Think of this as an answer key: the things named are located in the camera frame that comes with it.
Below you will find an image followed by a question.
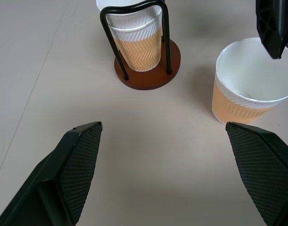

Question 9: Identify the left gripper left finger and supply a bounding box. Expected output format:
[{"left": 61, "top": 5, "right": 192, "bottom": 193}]
[{"left": 0, "top": 121, "right": 103, "bottom": 226}]

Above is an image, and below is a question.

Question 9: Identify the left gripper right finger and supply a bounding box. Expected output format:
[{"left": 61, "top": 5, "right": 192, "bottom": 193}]
[{"left": 225, "top": 121, "right": 288, "bottom": 226}]

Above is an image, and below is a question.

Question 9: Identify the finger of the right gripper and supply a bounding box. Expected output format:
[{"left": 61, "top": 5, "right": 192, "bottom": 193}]
[{"left": 255, "top": 0, "right": 288, "bottom": 60}]

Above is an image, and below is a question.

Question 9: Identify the white and orange paper cup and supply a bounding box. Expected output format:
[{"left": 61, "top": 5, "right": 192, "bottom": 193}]
[
  {"left": 96, "top": 0, "right": 168, "bottom": 31},
  {"left": 109, "top": 15, "right": 164, "bottom": 73},
  {"left": 211, "top": 37, "right": 288, "bottom": 125}
]

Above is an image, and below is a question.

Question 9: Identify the brown cup holder stand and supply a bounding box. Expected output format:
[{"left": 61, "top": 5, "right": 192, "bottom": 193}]
[{"left": 99, "top": 0, "right": 181, "bottom": 90}]

